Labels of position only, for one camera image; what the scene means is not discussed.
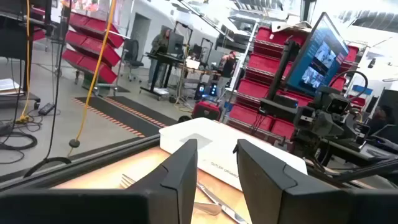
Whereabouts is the yellow hanging cable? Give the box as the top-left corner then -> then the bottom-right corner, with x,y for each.
17,0 -> 31,124
67,0 -> 118,156

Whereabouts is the computer monitor blue screen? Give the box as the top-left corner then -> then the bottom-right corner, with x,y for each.
284,11 -> 351,97

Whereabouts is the white cutlery organizer tray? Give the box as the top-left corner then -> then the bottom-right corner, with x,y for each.
159,117 -> 308,192

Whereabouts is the person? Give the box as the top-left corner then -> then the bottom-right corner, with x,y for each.
216,50 -> 237,98
147,27 -> 172,88

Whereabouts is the black desk monitor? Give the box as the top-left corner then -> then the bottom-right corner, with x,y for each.
167,30 -> 185,55

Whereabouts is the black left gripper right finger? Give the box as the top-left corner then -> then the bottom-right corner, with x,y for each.
233,139 -> 341,224

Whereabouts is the black standing desk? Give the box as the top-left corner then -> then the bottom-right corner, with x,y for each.
139,52 -> 187,101

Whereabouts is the black hanging cable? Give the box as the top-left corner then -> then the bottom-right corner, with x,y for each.
45,0 -> 71,161

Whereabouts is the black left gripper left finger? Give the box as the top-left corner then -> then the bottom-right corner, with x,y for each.
126,138 -> 198,224

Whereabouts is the black wheeled cart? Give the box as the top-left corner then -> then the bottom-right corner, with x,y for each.
0,77 -> 42,110

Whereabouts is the red bin shelf rack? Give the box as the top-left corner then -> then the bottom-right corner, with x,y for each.
228,26 -> 361,141
61,11 -> 126,94

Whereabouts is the silver fork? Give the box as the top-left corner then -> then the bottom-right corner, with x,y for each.
119,173 -> 137,190

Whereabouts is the black coiled cable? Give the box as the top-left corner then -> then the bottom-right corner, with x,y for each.
0,130 -> 39,152

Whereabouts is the black mat orange striped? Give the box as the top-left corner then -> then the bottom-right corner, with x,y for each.
72,95 -> 178,138

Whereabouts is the black office chair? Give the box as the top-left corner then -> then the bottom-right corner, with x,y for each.
122,39 -> 146,83

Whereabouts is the white paper stack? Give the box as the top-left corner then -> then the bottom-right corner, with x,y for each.
0,78 -> 21,93

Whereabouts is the black power adapter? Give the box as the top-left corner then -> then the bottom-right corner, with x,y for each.
37,102 -> 57,116

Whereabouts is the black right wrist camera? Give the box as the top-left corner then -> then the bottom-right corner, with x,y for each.
325,92 -> 352,115

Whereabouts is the black cabinet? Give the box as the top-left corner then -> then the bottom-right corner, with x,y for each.
0,12 -> 32,60

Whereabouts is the red portable equipment box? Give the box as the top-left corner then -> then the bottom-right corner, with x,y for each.
192,100 -> 223,122

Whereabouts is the black monitor stand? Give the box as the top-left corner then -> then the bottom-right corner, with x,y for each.
259,39 -> 302,123

